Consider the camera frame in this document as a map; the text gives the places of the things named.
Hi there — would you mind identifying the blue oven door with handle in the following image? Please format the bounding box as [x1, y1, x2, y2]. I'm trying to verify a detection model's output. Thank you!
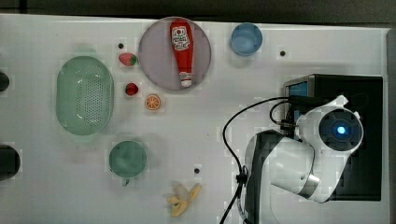
[289, 82, 308, 120]

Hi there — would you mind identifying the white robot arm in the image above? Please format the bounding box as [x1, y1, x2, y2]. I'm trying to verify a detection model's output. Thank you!
[238, 95, 364, 224]

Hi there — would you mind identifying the black toaster oven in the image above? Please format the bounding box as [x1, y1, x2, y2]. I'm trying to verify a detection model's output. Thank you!
[284, 74, 383, 202]

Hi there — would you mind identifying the orange slice toy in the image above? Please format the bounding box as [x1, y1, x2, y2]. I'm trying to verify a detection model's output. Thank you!
[145, 94, 162, 111]

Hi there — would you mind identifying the grey round plate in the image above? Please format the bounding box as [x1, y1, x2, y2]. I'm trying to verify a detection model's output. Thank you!
[138, 17, 211, 91]

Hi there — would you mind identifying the dark red strawberry toy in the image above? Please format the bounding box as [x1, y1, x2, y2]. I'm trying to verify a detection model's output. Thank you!
[125, 83, 139, 96]

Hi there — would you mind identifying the red ketchup bottle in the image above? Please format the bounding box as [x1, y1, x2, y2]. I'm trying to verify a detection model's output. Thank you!
[169, 19, 194, 88]

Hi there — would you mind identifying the green mug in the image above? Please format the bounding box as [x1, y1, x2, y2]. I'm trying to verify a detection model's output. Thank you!
[108, 141, 148, 187]

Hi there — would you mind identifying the blue round bowl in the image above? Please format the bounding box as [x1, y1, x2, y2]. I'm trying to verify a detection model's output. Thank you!
[230, 22, 263, 56]

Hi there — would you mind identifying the pale red strawberry toy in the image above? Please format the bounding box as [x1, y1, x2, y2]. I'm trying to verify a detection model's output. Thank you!
[119, 52, 137, 66]

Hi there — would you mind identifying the green perforated colander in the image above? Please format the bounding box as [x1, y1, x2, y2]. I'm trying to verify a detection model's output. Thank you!
[55, 51, 114, 143]

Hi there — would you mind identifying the black cylinder table mount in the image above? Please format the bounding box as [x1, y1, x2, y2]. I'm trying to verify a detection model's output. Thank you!
[0, 145, 21, 181]

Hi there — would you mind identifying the black round table mount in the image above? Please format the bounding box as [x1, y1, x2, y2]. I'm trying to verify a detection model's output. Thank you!
[0, 73, 9, 91]

